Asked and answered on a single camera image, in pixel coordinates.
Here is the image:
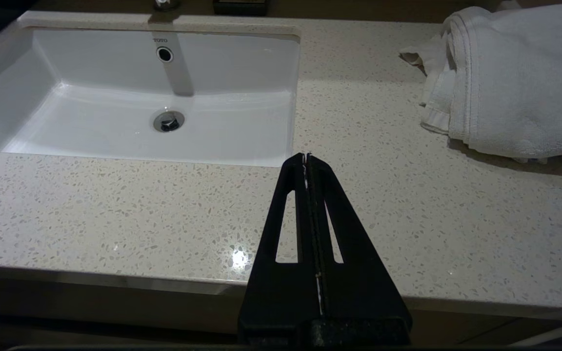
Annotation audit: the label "chrome sink drain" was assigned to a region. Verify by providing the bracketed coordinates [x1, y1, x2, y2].
[153, 110, 185, 133]

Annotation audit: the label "white crumpled towel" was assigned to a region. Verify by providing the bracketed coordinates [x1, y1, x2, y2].
[399, 4, 562, 164]

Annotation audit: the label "white rectangular sink basin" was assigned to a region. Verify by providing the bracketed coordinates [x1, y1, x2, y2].
[0, 27, 301, 168]

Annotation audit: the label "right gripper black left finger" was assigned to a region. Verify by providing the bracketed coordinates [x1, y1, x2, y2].
[238, 153, 322, 344]

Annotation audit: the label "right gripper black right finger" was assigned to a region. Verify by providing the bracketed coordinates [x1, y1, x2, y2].
[308, 153, 413, 346]

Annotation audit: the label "black square soap dish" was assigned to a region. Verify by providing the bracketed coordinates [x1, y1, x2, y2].
[212, 0, 271, 16]

